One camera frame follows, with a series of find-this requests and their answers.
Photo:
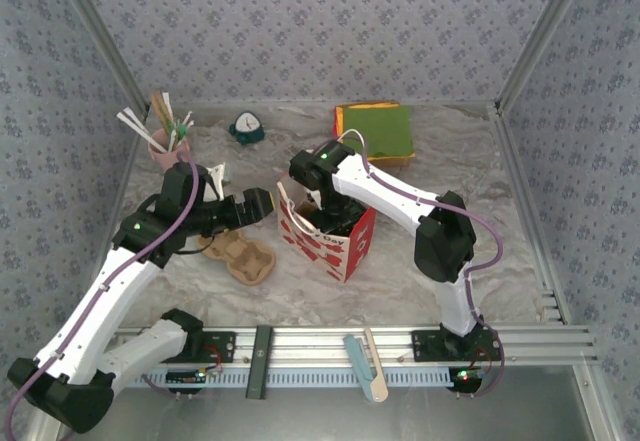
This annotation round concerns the red white paper gift bag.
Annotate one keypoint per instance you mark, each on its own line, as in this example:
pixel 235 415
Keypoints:
pixel 357 256

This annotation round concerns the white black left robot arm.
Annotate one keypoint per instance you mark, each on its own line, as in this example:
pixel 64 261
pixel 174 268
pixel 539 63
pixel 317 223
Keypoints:
pixel 95 316

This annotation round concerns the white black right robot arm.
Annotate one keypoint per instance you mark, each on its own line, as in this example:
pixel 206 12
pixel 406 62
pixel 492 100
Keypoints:
pixel 385 208

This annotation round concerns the green white wrapped pick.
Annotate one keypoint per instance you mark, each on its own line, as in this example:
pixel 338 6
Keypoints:
pixel 176 133
pixel 186 121

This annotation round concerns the teal alarm clock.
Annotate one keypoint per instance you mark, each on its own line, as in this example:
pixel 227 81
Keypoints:
pixel 247 133

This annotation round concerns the yellow red napkin stack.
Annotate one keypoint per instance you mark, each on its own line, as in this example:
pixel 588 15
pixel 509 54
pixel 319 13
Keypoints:
pixel 395 162

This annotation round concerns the white paper stick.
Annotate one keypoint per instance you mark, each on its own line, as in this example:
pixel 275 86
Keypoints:
pixel 168 103

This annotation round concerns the flat wooden stick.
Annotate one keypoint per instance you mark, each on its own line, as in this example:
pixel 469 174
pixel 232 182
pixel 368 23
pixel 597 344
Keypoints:
pixel 374 356

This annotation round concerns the light blue plastic tool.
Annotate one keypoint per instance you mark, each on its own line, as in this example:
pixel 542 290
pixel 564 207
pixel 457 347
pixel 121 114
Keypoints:
pixel 357 358

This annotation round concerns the dark green flat bar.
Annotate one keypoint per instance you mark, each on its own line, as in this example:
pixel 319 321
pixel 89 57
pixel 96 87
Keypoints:
pixel 260 361

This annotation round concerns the aluminium side rail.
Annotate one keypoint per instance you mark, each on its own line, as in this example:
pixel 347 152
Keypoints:
pixel 129 171
pixel 509 136

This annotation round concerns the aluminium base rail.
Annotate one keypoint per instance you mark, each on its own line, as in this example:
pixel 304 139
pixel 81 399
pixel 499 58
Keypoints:
pixel 310 343

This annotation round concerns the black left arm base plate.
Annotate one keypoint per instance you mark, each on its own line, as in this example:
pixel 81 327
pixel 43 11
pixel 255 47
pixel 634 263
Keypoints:
pixel 220 346

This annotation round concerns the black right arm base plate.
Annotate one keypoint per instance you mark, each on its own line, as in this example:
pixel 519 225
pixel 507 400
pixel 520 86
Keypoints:
pixel 425 346

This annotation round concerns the aluminium frame post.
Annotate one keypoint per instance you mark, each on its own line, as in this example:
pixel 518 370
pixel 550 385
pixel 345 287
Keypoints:
pixel 102 36
pixel 541 36

